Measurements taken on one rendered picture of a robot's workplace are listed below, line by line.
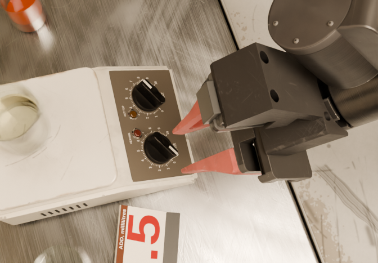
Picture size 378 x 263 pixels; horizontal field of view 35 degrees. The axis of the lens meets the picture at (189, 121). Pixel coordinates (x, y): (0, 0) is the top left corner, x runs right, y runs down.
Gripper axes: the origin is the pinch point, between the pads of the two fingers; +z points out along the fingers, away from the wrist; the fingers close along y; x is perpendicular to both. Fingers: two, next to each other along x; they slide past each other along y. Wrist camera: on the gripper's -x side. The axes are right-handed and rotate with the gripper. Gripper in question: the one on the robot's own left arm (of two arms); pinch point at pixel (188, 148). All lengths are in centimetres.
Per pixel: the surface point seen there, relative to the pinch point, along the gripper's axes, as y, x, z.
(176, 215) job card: 4.1, 8.7, 9.7
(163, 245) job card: 6.8, 7.5, 11.2
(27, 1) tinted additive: -22.5, 0.2, 17.3
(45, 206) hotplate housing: 1.2, -3.7, 15.2
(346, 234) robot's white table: 9.9, 20.1, -3.3
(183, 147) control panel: -2.3, 7.9, 6.3
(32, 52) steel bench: -17.3, 1.5, 19.3
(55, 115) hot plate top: -6.8, -3.7, 11.7
